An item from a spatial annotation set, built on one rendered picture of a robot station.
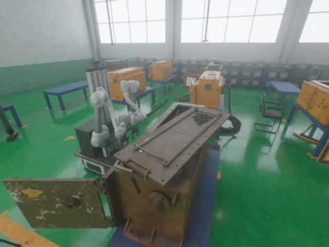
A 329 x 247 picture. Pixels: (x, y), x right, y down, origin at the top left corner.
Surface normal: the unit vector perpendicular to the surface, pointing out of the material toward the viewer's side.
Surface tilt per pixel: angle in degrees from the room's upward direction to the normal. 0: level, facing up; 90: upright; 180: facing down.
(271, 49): 90
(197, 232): 0
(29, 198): 90
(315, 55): 90
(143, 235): 0
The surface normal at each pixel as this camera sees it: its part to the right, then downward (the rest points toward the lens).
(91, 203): 0.00, 0.45
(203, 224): 0.00, -0.89
